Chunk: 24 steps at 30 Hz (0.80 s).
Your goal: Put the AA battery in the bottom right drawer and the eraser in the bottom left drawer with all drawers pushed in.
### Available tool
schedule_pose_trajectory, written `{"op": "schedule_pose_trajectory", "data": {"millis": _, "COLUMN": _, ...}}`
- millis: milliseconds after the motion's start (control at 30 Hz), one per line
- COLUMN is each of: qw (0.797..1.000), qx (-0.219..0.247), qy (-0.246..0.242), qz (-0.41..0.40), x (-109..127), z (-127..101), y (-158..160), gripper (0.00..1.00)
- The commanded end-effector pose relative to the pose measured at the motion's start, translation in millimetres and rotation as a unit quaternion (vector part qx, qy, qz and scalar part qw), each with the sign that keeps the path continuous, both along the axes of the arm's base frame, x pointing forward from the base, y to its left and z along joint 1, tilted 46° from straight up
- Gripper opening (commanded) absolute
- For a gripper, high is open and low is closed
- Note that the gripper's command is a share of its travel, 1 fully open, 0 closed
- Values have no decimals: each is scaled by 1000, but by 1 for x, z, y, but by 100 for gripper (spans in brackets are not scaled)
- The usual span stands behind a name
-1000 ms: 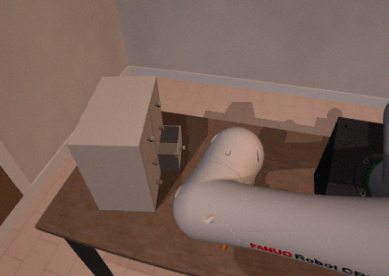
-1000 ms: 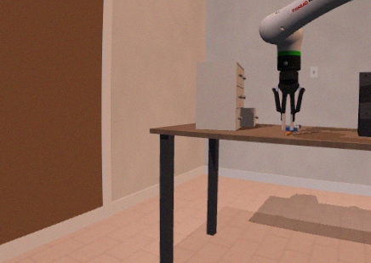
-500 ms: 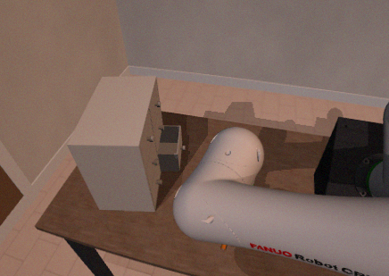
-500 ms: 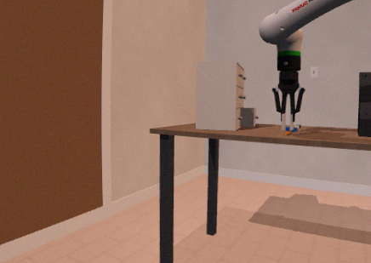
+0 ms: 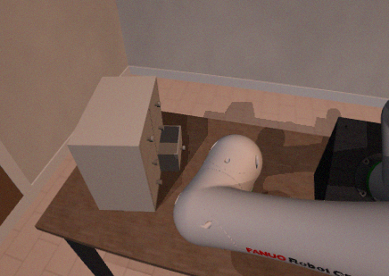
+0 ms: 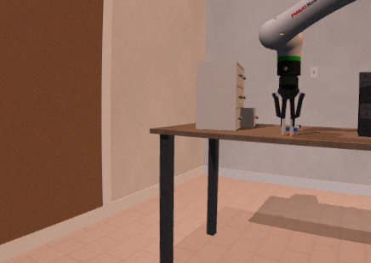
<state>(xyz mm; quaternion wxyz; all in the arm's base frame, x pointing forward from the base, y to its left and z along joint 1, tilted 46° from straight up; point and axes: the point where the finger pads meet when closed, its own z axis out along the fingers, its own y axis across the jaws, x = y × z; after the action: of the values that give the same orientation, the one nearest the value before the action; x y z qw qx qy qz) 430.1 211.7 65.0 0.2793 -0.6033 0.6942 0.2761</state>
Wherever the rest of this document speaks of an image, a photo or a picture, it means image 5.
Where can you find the tan wooden drawer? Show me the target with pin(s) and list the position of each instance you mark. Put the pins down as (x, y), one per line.
(156, 183)
(155, 103)
(169, 152)
(146, 137)
(158, 125)
(152, 161)

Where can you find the beige small chest of drawers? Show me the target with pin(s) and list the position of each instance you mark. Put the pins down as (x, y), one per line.
(106, 143)

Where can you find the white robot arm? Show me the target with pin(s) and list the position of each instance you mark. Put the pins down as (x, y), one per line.
(338, 238)

